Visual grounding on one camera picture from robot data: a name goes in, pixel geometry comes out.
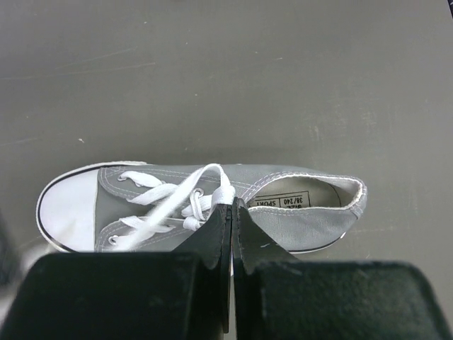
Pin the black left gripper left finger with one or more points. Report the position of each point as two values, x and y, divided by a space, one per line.
181 294

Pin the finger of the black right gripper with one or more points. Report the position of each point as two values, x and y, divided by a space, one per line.
11 261

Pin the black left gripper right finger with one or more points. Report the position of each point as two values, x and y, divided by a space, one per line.
278 296

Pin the white shoelace of shoe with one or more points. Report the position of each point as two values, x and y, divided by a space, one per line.
169 197

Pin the grey sneaker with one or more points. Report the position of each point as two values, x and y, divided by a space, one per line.
303 210

